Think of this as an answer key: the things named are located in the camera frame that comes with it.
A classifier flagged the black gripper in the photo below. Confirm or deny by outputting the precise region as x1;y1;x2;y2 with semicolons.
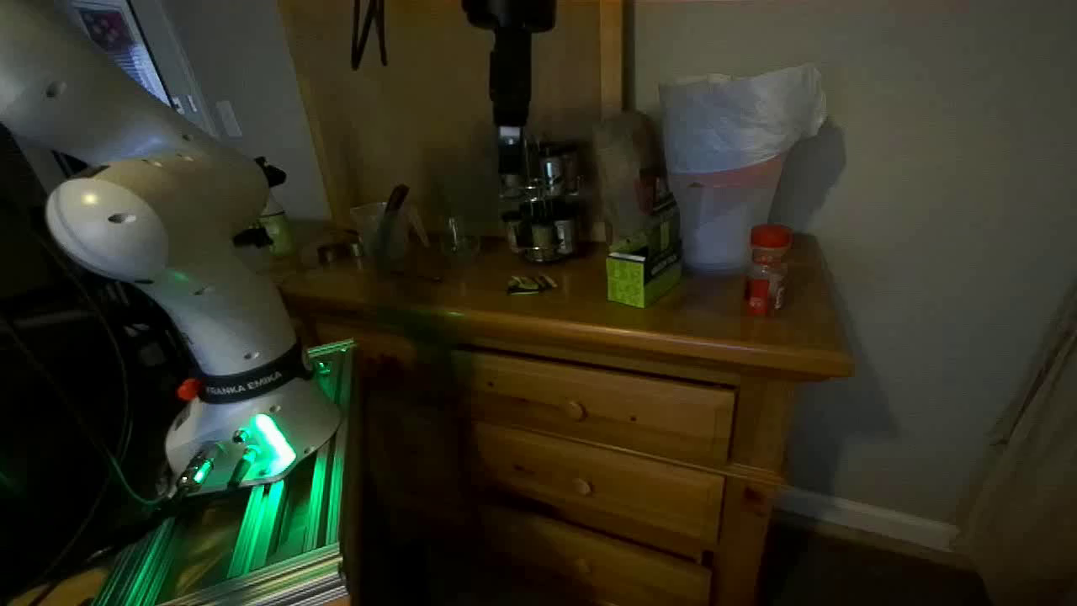
461;0;554;144

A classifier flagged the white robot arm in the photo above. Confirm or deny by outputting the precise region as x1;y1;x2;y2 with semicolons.
0;0;339;496

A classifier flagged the clear plastic jug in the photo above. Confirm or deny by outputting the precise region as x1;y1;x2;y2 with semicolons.
349;186;426;267

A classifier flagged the rotating spice rack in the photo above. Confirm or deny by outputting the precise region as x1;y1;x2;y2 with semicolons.
502;141;586;267

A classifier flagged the stemless clear glass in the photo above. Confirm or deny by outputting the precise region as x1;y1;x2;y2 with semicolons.
434;215;481;267

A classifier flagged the white plastic bag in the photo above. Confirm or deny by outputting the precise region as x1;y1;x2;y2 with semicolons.
658;63;829;274

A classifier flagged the small dark packet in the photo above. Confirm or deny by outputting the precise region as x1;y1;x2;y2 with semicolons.
505;274;557;296

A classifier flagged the green cardboard box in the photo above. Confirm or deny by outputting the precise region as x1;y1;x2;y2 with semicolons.
607;203;683;311

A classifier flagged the wooden dresser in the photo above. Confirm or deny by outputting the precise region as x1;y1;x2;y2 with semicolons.
278;237;850;606

